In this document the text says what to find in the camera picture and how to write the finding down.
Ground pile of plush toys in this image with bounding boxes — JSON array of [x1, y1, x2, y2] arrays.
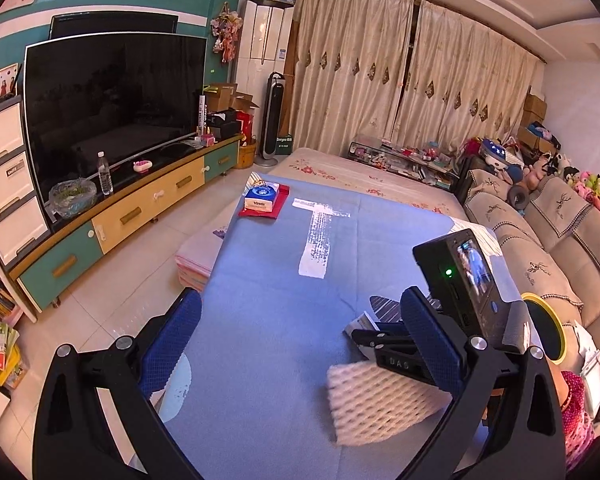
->
[[456, 122, 600, 214]]

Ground beige cushioned sofa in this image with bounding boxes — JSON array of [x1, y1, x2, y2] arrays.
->
[[464, 169, 600, 372]]

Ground colourful hanging wall ornament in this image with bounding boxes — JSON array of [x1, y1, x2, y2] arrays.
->
[[210, 2, 242, 64]]

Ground blue tissue pack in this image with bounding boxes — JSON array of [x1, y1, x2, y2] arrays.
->
[[244, 182, 279, 212]]

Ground yellow rimmed green trash bin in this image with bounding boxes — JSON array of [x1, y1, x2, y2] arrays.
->
[[521, 292, 567, 365]]

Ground white foam fruit net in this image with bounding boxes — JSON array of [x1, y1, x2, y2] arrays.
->
[[327, 361, 452, 446]]

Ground white standing air conditioner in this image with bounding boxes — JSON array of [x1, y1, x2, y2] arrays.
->
[[234, 0, 294, 139]]

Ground black flat television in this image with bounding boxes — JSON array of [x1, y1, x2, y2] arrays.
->
[[23, 32, 207, 196]]

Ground glass bowl with plants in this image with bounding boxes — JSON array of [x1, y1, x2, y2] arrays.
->
[[48, 178, 97, 219]]

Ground red cloth pad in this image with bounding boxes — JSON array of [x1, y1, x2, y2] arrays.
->
[[238, 183, 290, 220]]

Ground blue star tablecloth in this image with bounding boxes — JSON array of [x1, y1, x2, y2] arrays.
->
[[168, 181, 466, 479]]

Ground white papers on sofa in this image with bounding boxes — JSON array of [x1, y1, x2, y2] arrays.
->
[[573, 323, 600, 418]]

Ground low cluttered glass table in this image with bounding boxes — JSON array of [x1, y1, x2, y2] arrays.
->
[[347, 136, 458, 191]]

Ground white drawer unit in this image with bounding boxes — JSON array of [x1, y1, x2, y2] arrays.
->
[[0, 98, 48, 266]]

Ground black tower fan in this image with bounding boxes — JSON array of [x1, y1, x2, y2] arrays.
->
[[254, 72, 286, 167]]

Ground stacked cardboard boxes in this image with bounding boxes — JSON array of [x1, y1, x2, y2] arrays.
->
[[517, 94, 559, 154]]

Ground clear water bottle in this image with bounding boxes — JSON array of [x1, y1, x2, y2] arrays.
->
[[97, 151, 114, 196]]

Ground beige patterned curtains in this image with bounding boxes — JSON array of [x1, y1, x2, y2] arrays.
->
[[290, 0, 541, 155]]

